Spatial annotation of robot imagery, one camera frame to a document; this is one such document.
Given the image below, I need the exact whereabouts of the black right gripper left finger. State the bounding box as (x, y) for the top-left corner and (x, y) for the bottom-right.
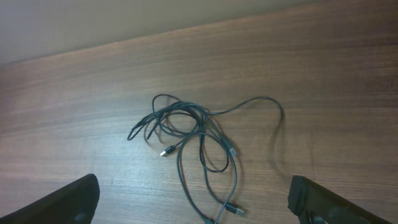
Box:
(1, 174), (100, 224)

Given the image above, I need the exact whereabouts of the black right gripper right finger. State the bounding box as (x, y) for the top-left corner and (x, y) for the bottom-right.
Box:
(288, 175), (390, 224)

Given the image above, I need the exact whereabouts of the black cable bundle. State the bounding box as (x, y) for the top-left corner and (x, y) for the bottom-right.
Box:
(126, 93), (284, 224)

